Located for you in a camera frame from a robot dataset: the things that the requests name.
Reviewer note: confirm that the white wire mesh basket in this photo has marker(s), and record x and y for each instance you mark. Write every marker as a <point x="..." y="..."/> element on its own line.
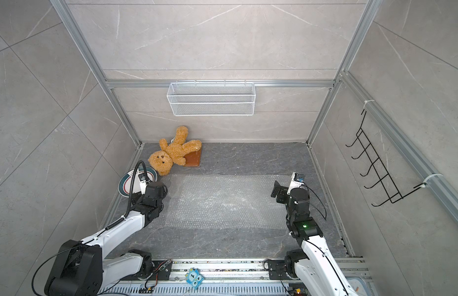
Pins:
<point x="194" y="99"/>

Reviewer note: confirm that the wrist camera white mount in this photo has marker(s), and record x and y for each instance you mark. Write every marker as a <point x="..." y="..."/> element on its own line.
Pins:
<point x="297" y="181"/>
<point x="143" y="180"/>

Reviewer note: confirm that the brown teddy bear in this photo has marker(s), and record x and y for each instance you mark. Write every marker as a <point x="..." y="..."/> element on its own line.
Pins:
<point x="174" y="153"/>

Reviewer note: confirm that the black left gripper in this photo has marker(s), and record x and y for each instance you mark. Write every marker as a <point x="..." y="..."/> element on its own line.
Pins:
<point x="138" y="200"/>

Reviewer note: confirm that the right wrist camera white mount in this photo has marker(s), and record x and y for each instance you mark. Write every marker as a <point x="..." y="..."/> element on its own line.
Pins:
<point x="297" y="181"/>

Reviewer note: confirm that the brown wooden block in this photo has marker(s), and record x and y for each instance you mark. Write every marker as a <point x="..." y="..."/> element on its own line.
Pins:
<point x="193" y="159"/>

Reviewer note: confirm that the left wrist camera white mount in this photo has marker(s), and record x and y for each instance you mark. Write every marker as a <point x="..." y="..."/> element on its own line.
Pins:
<point x="143" y="180"/>

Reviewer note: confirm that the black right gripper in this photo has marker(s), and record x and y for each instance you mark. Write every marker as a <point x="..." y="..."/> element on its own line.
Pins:
<point x="281" y="198"/>

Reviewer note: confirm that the blue cartoon toy figure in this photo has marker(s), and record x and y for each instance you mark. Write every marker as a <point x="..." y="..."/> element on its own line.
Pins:
<point x="194" y="278"/>

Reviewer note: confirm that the large bubble wrap sheet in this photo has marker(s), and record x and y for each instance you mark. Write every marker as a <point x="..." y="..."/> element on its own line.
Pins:
<point x="222" y="202"/>

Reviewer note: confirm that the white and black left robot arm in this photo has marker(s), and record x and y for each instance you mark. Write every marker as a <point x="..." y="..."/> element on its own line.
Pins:
<point x="82" y="268"/>

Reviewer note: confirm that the bubble plate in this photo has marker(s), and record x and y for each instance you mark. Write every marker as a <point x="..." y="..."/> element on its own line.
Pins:
<point x="126" y="180"/>

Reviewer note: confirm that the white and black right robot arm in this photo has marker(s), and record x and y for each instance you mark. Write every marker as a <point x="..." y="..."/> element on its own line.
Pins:
<point x="313" y="263"/>

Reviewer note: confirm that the black wire hook rack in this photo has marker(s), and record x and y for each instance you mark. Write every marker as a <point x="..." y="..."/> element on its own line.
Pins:
<point x="378" y="168"/>

